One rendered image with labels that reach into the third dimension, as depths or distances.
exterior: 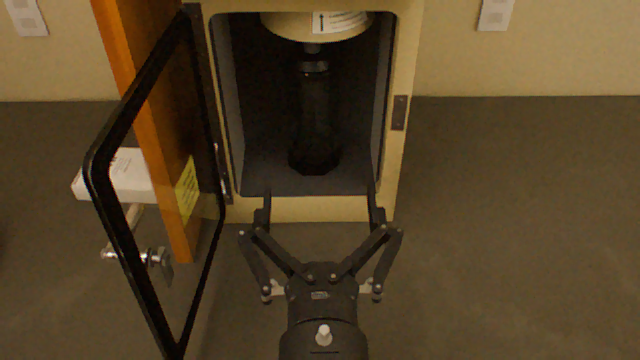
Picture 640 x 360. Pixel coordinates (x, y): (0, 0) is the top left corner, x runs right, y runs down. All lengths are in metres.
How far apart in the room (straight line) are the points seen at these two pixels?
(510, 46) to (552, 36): 0.10
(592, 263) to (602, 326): 0.13
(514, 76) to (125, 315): 1.02
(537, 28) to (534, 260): 0.57
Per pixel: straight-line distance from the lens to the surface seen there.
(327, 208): 0.98
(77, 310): 0.98
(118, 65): 0.71
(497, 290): 0.96
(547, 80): 1.44
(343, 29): 0.77
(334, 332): 0.53
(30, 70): 1.46
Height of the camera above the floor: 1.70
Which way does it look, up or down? 45 degrees down
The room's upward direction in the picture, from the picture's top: straight up
